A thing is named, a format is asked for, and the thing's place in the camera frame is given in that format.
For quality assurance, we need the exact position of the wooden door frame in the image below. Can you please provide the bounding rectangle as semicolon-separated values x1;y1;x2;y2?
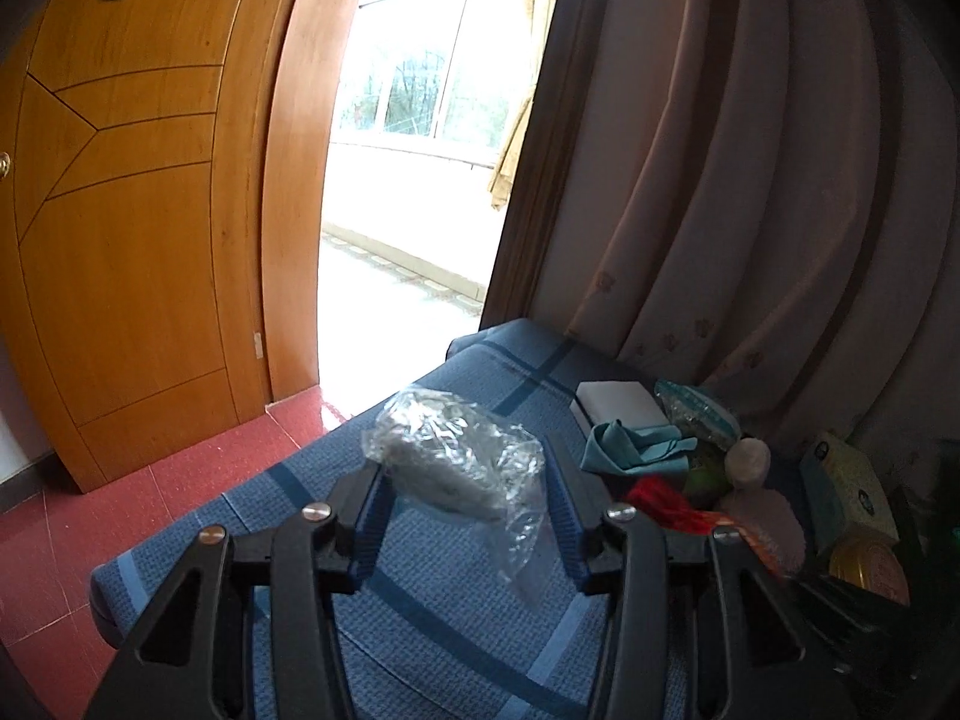
259;0;376;410

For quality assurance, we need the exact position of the red cloth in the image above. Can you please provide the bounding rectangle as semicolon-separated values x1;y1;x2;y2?
626;474;695;530

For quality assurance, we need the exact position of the white box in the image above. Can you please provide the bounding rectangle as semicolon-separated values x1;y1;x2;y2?
568;381;668;440

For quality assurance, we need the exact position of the green soft item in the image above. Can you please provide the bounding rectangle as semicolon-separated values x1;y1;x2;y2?
682;457;732;507

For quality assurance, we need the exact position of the pinkish curtain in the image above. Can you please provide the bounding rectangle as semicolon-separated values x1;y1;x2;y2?
480;0;960;533

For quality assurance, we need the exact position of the teal printed plastic packet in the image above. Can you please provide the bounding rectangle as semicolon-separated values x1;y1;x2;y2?
654;379;742;458

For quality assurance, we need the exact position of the wooden door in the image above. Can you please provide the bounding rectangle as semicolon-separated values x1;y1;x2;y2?
0;0;312;496

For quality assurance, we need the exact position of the gold round tin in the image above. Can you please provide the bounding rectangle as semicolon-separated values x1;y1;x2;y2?
829;527;912;608

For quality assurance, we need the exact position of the white gauze roll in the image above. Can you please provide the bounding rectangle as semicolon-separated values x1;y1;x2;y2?
724;436;772;488

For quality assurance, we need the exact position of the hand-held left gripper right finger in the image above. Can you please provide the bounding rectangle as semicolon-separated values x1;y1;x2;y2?
544;431;830;720

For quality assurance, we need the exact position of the light green carton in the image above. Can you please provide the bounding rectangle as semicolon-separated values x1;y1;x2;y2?
799;431;901;552

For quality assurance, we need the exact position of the teal cloth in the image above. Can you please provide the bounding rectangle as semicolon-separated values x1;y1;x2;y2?
581;420;698;475

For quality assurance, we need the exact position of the balcony window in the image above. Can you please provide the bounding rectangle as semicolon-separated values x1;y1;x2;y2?
334;0;526;158

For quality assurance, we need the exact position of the clear plastic bag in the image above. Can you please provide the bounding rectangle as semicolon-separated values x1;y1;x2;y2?
362;386;547;605

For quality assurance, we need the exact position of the pink fluffy pompom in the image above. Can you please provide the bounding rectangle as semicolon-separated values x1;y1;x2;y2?
712;487;807;578

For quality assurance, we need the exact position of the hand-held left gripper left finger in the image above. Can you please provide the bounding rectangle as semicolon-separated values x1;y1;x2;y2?
82;461;395;720

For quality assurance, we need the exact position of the yellow patterned curtain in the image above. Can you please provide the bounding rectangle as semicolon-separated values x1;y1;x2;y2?
487;0;572;212

